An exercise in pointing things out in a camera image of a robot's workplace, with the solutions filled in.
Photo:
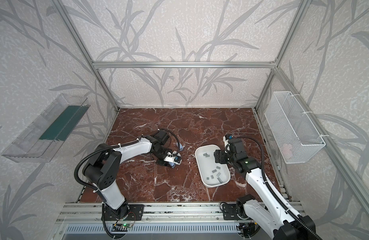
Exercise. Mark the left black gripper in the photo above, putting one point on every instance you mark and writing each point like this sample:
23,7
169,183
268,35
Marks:
163,157

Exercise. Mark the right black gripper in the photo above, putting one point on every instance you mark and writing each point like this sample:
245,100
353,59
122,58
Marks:
220,156

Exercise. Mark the blue stapler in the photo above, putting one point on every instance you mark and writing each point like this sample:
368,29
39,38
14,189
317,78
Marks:
181,147
175,159

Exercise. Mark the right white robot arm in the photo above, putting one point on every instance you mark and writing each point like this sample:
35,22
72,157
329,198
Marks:
277,218

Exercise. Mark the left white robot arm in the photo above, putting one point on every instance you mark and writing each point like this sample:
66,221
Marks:
101,167

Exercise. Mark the white oval tray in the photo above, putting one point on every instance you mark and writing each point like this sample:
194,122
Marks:
212,174

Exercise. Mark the pink item in basket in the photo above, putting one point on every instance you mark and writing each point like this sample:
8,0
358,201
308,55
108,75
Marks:
287,151

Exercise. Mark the green pad in bin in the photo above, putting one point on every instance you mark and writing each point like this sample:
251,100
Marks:
65,123

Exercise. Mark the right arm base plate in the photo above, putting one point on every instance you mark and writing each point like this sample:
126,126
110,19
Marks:
230,212

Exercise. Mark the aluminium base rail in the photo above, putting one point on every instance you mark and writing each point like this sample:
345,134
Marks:
158,212

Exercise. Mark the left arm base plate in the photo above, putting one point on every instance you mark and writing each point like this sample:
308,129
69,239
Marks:
132,212

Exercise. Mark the white wire mesh basket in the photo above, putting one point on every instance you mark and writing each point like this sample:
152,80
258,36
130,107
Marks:
291,124

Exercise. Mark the aluminium frame crossbar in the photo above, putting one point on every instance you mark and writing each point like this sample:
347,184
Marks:
234,65

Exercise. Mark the clear plastic wall bin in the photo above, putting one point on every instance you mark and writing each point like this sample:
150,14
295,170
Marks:
27,148

